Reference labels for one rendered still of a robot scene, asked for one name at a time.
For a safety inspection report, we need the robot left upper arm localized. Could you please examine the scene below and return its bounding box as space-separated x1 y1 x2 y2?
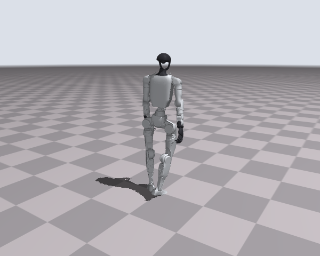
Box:
143 75 151 102

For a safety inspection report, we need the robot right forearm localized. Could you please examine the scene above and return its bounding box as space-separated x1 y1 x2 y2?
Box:
176 99 184 126

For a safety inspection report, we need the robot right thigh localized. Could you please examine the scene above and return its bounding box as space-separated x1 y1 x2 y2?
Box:
159 120 177 163

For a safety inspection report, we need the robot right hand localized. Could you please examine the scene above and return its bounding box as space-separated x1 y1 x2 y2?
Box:
175 121 184 143

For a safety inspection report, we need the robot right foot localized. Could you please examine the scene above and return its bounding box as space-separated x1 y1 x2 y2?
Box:
151 188 167 196

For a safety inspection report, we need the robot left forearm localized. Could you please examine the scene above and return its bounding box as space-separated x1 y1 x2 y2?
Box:
142 101 150 117

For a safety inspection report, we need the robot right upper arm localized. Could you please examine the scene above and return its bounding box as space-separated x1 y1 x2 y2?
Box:
172 77 182 107

